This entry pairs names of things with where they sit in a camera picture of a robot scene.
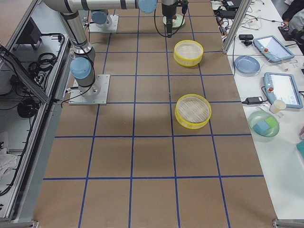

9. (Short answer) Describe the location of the black monitor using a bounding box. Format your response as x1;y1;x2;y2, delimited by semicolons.
13;17;42;50

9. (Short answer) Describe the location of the black webcam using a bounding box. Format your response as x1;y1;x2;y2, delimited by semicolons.
238;34;254;47

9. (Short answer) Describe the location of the paper cup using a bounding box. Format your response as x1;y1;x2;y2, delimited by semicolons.
269;100;286;114

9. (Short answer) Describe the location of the far teach pendant tablet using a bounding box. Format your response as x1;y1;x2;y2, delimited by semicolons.
253;35;295;62

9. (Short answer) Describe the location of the near teach pendant tablet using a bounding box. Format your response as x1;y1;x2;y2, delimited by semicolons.
263;72;303;109

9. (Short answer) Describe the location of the pale green plate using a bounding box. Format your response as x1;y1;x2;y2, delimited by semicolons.
172;14;185;31

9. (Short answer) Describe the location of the blue plate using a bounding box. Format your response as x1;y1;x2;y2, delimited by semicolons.
234;56;260;76

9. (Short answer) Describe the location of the green glass bowl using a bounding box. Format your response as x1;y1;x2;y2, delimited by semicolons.
247;111;280;142

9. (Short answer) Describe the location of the teach pendant tablet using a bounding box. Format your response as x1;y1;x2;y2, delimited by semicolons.
263;72;303;109
253;35;295;62

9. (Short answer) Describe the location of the aluminium frame post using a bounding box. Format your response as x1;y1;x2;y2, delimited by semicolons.
222;0;251;54

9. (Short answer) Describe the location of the yellow bamboo steamer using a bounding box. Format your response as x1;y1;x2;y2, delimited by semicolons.
174;94;212;130
173;39;204;67

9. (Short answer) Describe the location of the green sponge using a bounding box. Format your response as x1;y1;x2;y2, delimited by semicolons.
264;116;278;128

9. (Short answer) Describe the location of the blue sponge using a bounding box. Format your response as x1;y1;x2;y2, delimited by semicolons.
252;120;270;135

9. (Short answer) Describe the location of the black power adapter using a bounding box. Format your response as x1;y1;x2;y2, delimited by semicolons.
242;96;267;105

